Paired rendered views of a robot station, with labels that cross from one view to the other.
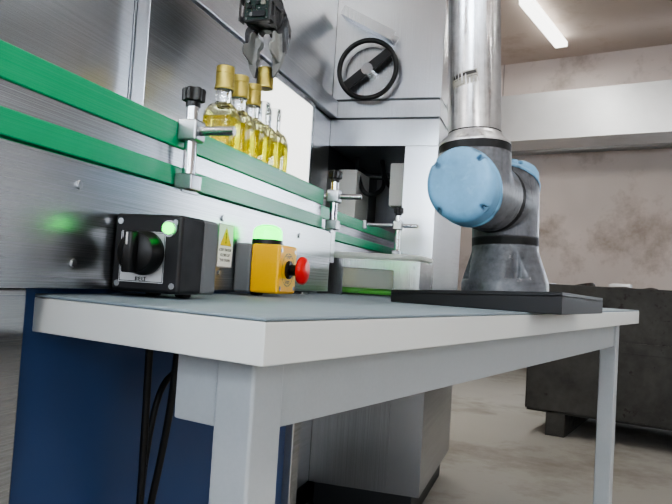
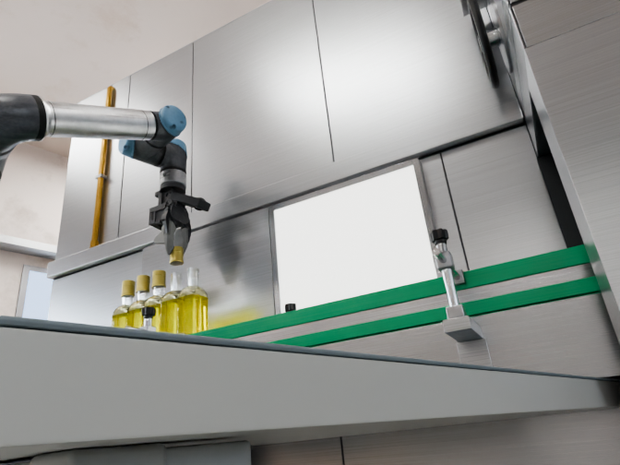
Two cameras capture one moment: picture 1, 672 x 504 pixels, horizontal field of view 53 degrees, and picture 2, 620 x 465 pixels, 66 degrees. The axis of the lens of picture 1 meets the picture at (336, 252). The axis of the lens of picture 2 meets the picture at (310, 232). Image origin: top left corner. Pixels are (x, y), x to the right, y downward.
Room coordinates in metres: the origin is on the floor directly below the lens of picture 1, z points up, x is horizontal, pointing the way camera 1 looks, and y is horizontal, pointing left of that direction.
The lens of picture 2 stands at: (1.91, -0.93, 0.71)
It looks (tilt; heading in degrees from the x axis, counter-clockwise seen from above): 24 degrees up; 98
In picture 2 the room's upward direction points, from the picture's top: 6 degrees counter-clockwise
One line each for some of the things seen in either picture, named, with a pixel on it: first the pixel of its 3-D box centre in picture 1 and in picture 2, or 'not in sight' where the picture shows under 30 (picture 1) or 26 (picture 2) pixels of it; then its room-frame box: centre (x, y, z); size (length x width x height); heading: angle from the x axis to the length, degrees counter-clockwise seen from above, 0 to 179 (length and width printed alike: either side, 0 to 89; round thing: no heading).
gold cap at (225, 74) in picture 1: (225, 78); (128, 289); (1.24, 0.23, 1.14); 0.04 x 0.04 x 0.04
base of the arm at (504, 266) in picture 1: (504, 266); not in sight; (1.20, -0.30, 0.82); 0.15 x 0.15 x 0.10
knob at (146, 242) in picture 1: (135, 252); not in sight; (0.67, 0.20, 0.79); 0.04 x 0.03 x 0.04; 73
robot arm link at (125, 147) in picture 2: not in sight; (144, 145); (1.34, 0.09, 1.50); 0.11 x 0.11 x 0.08; 55
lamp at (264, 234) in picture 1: (267, 234); not in sight; (0.99, 0.10, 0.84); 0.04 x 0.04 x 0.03
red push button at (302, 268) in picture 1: (296, 270); not in sight; (0.98, 0.06, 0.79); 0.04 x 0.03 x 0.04; 163
